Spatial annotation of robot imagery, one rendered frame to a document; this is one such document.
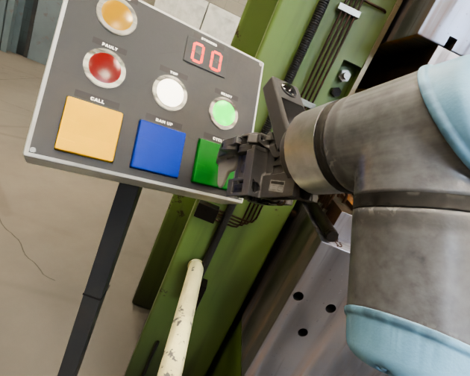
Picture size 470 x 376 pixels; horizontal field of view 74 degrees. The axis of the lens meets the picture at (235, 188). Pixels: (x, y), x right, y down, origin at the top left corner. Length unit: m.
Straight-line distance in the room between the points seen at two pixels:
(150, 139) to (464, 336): 0.43
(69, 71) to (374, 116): 0.40
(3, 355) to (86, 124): 1.12
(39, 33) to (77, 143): 6.84
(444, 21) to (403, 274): 0.63
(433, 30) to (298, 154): 0.53
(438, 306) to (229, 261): 0.78
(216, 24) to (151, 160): 5.52
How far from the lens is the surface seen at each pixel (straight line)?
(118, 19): 0.56
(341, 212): 0.78
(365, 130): 0.25
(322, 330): 0.87
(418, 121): 0.23
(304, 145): 0.30
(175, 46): 0.57
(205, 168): 0.53
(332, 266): 0.76
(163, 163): 0.50
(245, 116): 0.59
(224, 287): 1.02
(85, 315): 0.85
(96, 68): 0.52
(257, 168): 0.38
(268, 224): 0.91
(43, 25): 7.27
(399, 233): 0.23
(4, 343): 1.51
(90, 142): 0.48
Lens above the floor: 1.15
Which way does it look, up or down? 17 degrees down
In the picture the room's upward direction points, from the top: 24 degrees clockwise
